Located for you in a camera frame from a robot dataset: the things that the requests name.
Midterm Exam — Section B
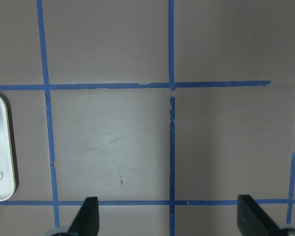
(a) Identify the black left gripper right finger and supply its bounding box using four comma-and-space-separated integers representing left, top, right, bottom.
237, 195, 281, 236

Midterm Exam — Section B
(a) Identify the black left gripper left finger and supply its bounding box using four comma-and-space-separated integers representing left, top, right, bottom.
67, 197, 99, 236

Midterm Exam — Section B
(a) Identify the white plastic tray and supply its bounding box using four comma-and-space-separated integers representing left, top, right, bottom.
0, 97, 16, 202

